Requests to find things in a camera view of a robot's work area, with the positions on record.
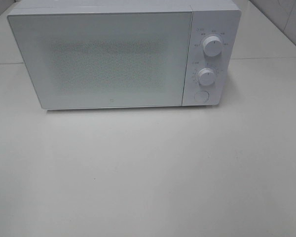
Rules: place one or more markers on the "round door release button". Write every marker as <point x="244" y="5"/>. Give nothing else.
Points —
<point x="201" y="97"/>

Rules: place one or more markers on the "white timer knob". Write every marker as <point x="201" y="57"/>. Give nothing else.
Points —
<point x="206" y="77"/>

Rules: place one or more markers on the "white microwave door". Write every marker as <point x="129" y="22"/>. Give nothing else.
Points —
<point x="87" y="61"/>

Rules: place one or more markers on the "white microwave oven body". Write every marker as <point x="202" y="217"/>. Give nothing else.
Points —
<point x="209" y="18"/>

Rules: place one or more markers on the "white power knob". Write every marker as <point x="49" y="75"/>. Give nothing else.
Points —
<point x="212" y="46"/>

